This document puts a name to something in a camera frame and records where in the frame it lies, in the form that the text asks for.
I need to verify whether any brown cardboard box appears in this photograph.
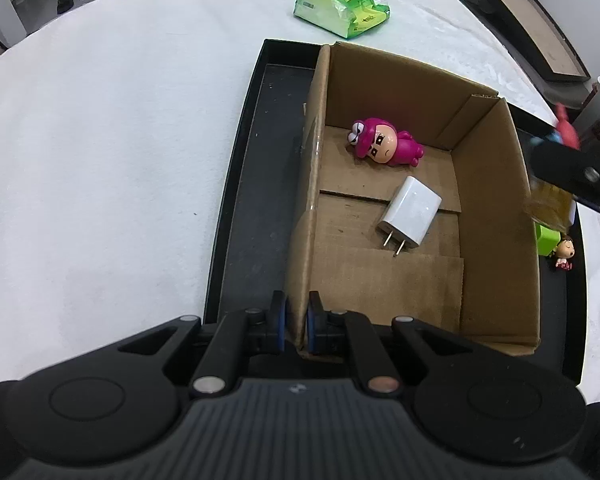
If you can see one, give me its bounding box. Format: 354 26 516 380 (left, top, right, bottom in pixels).
285 42 540 356

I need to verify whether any green toy cabinet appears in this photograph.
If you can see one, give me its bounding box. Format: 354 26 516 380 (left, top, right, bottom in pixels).
534 223 562 257

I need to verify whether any red small figurine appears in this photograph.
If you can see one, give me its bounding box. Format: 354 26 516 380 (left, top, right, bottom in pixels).
550 103 580 151

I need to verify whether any black framed board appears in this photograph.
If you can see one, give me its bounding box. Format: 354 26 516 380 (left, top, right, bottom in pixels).
484 0 590 82

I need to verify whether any black shallow tray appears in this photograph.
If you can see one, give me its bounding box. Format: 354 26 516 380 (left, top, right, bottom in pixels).
204 39 586 380

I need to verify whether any green tissue pack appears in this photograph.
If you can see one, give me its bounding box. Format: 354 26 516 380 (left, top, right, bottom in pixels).
294 0 391 39

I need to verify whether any pink hooded doll figurine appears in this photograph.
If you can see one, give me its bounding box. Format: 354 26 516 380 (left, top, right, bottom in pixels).
348 117 425 167

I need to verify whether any brown-haired girl figurine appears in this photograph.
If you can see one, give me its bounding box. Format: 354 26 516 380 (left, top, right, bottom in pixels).
553 235 574 271

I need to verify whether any white usb charger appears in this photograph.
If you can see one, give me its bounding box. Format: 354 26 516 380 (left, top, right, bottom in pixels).
377 177 442 257

